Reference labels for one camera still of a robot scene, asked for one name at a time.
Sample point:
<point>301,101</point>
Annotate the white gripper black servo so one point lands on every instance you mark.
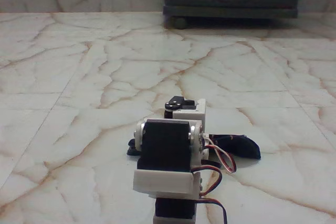
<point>188,112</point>

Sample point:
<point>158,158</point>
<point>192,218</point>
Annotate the dark navy sock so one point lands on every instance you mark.
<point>241,146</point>

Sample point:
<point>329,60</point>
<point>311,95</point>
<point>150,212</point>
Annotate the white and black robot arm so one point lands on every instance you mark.
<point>162,150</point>

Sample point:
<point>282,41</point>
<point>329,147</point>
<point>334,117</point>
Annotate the black caster wheel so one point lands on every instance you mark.
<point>180,23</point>

